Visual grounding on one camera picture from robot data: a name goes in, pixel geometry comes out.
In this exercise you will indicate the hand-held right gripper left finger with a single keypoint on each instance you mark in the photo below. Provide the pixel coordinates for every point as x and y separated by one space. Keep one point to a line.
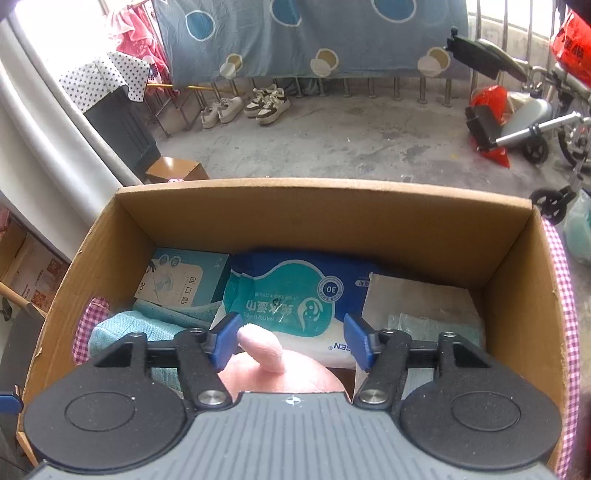
226 341

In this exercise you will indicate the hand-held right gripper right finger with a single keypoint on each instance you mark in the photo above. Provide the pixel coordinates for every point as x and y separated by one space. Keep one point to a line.
356 341

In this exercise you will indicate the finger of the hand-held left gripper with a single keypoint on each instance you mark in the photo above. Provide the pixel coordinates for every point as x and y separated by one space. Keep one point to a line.
9 402

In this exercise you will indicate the pink plush toy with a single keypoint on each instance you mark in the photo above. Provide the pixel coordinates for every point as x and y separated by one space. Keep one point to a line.
265 348

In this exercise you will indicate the clear plastic packet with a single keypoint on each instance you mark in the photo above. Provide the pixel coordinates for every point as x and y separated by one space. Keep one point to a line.
415 300

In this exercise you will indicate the blue wet wipes pack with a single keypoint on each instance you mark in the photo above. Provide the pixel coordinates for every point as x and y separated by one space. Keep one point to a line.
286 295

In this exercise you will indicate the cardboard box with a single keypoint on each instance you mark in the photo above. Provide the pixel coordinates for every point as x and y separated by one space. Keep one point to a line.
323 221

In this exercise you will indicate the teal bandage box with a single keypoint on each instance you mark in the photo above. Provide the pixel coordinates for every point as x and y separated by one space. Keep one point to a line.
184 277

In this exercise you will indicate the teal folded towel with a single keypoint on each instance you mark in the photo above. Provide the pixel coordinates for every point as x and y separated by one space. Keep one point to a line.
120 330

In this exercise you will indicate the printed cardboard carton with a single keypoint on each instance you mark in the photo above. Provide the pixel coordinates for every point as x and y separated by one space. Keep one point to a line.
32 272

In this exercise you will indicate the small wooden stool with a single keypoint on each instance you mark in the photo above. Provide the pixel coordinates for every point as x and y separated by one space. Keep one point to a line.
178 168

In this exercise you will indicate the pink checked tablecloth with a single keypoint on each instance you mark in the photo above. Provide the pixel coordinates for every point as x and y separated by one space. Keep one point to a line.
570 323

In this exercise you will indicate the black cabinet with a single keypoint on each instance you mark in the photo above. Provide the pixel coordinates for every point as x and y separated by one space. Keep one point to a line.
124 134

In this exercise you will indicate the brown and white sneaker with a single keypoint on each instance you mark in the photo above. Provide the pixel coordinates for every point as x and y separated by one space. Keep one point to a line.
258 102
274 110

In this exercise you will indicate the pale green plastic bag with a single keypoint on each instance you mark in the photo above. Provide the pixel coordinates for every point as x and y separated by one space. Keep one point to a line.
579 230

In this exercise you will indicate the small red plastic bag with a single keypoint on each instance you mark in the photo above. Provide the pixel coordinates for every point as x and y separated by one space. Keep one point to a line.
489 99

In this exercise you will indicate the wheelchair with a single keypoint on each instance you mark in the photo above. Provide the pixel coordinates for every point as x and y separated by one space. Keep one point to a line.
531 115

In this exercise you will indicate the polka dot cloth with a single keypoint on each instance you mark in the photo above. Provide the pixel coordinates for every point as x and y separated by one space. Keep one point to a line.
106 78

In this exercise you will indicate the blue circle print bed sheet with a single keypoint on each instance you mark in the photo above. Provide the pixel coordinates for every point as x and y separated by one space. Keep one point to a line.
300 41

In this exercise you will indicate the pink hanging clothes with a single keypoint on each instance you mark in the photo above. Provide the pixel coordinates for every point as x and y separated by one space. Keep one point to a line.
138 37

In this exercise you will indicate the metal window railing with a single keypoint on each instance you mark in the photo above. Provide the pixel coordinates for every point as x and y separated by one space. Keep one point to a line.
508 23

